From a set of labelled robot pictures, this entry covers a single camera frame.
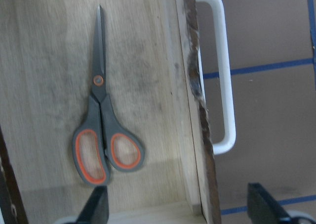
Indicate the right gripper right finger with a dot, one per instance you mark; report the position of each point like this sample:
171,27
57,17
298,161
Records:
262,208

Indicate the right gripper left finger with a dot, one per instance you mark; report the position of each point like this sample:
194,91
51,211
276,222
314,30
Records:
96,209

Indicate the grey orange scissors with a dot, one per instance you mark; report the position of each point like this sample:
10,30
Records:
101,142

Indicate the wooden drawer with white handle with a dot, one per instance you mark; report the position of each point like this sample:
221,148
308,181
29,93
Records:
153,80

